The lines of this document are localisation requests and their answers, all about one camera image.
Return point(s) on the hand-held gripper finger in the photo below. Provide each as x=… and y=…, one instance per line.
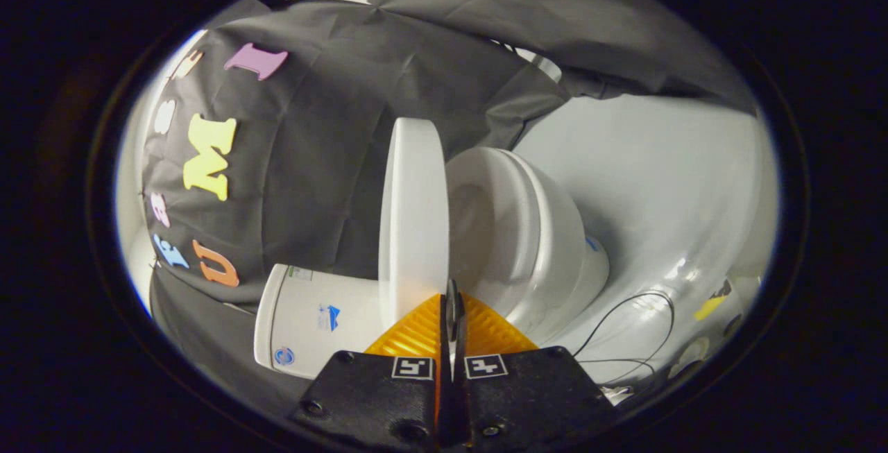
x=445, y=411
x=458, y=311

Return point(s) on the white toilet lid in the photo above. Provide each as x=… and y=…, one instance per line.
x=413, y=217

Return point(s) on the white toilet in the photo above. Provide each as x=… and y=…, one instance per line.
x=541, y=231

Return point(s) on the black backdrop cloth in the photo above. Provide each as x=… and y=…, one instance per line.
x=312, y=161

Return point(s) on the yellow and black object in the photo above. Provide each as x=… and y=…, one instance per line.
x=709, y=309

